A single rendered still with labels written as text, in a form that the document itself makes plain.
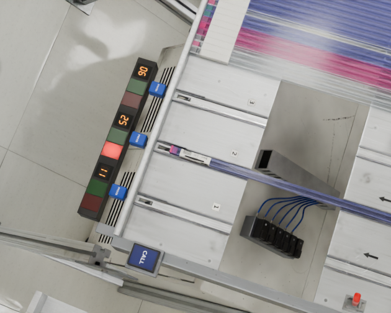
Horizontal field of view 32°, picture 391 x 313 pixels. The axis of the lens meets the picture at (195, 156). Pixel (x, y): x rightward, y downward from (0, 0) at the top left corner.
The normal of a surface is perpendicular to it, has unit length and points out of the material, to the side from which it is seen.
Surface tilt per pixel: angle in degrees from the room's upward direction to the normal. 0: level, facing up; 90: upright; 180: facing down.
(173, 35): 0
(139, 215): 44
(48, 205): 0
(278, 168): 0
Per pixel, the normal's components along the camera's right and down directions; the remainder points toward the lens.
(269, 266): 0.62, 0.00
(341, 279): -0.05, -0.29
